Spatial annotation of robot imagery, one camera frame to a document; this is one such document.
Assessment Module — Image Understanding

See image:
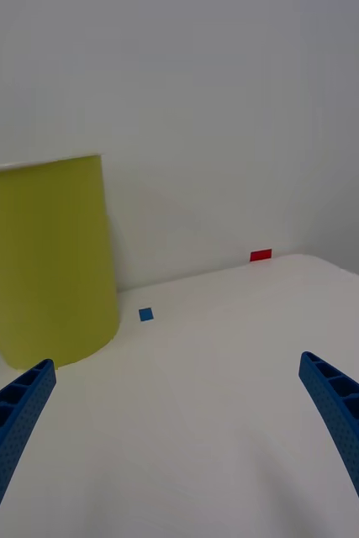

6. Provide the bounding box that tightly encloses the yellow-green plastic waste bin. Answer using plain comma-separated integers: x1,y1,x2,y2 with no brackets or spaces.
0,154,122,372

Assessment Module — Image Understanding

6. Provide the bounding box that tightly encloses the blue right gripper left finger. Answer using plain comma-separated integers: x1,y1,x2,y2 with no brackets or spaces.
0,358,58,538

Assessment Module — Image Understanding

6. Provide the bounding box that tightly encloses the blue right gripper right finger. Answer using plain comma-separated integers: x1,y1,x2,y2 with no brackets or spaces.
298,351,359,538

